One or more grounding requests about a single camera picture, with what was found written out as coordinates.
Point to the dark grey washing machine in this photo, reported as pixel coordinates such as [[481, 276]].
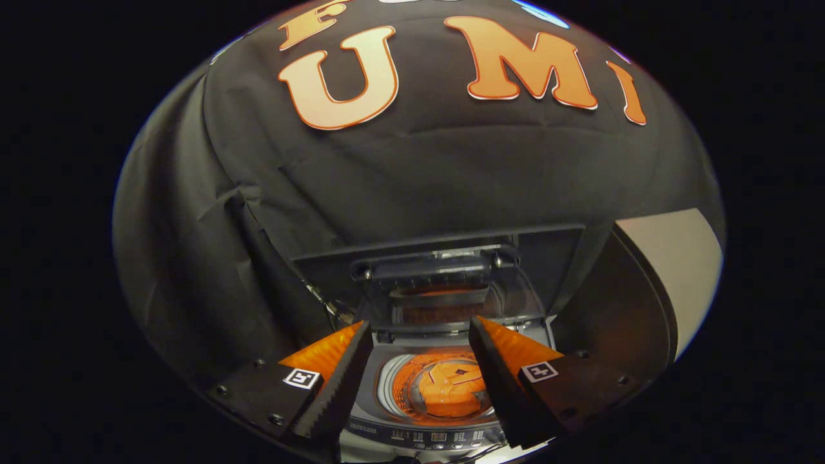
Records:
[[377, 403]]

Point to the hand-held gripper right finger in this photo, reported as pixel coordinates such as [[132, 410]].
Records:
[[503, 393]]

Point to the black backdrop cloth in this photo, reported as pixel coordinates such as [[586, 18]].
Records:
[[419, 174]]

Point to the yellow-orange collared shirt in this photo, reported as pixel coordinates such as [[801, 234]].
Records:
[[451, 394]]

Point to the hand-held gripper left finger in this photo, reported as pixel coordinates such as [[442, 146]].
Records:
[[335, 393]]

